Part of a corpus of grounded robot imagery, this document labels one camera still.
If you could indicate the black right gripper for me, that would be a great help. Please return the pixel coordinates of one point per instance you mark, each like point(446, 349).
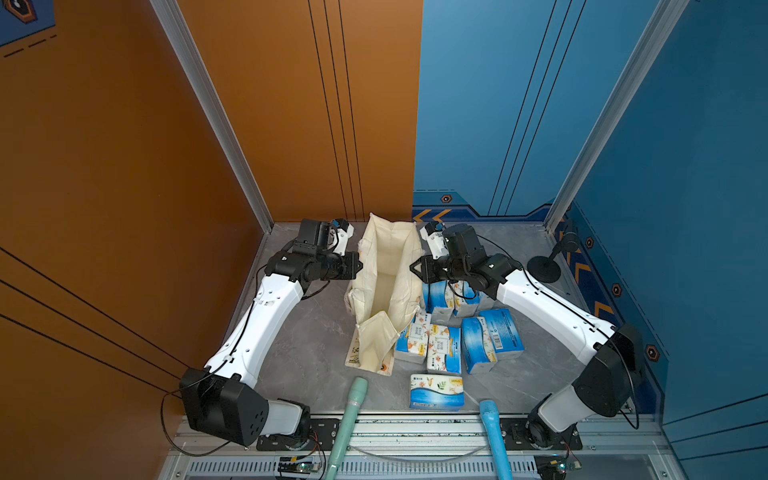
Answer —
point(427, 266)

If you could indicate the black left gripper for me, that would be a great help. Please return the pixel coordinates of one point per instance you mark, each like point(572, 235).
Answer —
point(351, 269)

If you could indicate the cream floral canvas bag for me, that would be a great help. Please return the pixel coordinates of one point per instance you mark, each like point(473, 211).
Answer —
point(385, 295)

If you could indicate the blue white tissue pack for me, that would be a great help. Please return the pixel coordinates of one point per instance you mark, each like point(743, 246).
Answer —
point(433, 392)

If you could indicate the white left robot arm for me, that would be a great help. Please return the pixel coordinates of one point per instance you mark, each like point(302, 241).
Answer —
point(221, 399)

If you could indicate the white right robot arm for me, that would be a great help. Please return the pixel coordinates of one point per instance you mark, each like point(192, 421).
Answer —
point(611, 355)

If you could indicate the back row tissue pack left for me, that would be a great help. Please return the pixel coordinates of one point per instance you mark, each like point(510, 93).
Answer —
point(439, 302)

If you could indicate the row tissue pack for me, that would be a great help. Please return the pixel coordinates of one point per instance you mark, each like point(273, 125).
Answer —
point(439, 302)
point(466, 299)

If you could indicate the back row tissue pack middle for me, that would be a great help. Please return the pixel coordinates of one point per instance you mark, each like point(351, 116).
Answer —
point(466, 299)

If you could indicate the tissue pack right of pair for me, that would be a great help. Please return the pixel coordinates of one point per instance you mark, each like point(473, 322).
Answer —
point(444, 350)

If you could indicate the tissue pack of pair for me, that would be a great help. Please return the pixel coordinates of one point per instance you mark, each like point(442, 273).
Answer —
point(444, 350)
point(412, 344)

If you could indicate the tissue pack left of pair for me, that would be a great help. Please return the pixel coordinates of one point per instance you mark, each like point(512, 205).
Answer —
point(412, 344)

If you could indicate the black round-base stand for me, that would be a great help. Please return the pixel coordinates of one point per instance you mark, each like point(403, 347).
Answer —
point(544, 268)

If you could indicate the left circuit board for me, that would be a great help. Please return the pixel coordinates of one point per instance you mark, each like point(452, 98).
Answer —
point(295, 468)

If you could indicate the circuit board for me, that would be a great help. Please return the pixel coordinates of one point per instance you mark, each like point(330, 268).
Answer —
point(295, 468)
point(556, 468)

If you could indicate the right circuit board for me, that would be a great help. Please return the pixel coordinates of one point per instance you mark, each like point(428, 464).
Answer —
point(556, 468)

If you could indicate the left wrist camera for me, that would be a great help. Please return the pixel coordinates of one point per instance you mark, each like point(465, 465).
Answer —
point(342, 231)

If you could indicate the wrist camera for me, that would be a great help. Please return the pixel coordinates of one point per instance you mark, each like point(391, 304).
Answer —
point(432, 233)
point(342, 231)

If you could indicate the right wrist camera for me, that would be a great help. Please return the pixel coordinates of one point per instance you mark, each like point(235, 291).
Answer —
point(432, 233)

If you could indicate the green handle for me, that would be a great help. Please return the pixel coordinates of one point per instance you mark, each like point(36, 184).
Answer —
point(355, 399)

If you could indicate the blue handle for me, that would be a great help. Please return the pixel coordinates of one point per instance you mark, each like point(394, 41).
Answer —
point(490, 417)

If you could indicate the aluminium front rail frame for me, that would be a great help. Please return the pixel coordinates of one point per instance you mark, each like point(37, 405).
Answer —
point(433, 446)

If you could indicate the aluminium corner post left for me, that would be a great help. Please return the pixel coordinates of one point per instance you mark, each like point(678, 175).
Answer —
point(179, 35)

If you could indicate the aluminium corner post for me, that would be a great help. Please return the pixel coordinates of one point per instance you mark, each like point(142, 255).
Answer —
point(179, 35)
point(652, 40)

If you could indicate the aluminium corner post right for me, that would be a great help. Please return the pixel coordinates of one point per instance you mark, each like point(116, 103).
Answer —
point(652, 40)

